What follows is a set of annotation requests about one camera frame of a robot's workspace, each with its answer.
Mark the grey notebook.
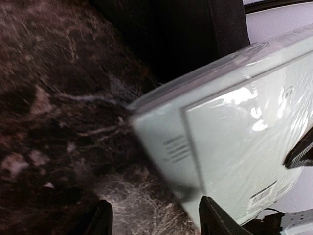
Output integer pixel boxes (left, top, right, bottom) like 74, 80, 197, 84
129, 25, 313, 226

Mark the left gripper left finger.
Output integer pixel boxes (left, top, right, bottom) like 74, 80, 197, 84
83, 200, 112, 235

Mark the right black frame post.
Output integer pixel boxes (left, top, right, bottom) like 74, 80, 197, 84
244, 0, 312, 14

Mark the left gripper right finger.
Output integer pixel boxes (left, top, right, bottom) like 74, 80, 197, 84
199, 196, 247, 235

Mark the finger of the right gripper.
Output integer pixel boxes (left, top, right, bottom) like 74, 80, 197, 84
283, 128, 313, 169

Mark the black student bag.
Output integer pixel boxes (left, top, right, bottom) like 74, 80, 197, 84
93, 0, 250, 83

